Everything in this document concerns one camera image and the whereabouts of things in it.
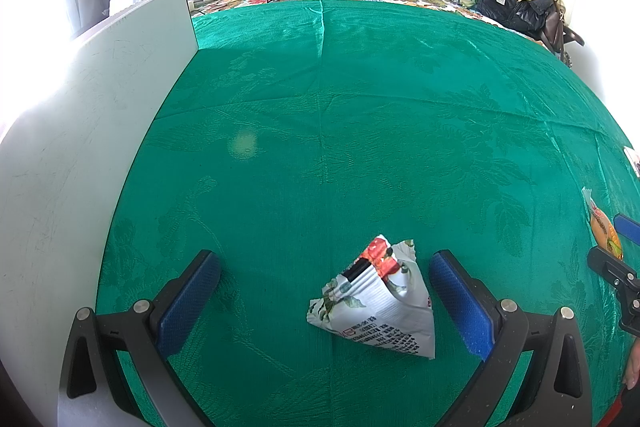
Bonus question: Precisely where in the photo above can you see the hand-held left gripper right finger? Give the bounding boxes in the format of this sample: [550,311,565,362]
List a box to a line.
[428,249,593,427]

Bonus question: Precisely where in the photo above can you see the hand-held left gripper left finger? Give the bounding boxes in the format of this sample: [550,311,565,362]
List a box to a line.
[57,249,222,427]

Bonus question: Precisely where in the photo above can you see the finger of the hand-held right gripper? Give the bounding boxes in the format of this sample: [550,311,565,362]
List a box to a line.
[612,213,640,253]
[587,247,640,293]

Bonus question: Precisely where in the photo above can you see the clear packet with orange snack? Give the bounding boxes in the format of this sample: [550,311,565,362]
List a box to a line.
[581,187,625,260]

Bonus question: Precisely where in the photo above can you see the white floral triangular packet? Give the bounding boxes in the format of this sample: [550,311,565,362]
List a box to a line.
[307,234,436,360]

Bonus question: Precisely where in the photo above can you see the person's right hand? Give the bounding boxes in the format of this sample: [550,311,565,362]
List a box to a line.
[622,341,640,390]

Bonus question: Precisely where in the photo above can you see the white board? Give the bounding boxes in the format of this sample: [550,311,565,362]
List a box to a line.
[0,0,200,427]

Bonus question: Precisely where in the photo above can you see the green patterned cloth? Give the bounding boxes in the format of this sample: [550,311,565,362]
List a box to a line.
[95,0,640,427]

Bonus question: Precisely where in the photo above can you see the brown handbag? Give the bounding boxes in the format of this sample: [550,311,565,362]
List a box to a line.
[540,9,586,58]

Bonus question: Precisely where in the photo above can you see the black jacket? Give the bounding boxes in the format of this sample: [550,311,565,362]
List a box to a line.
[475,0,558,38]

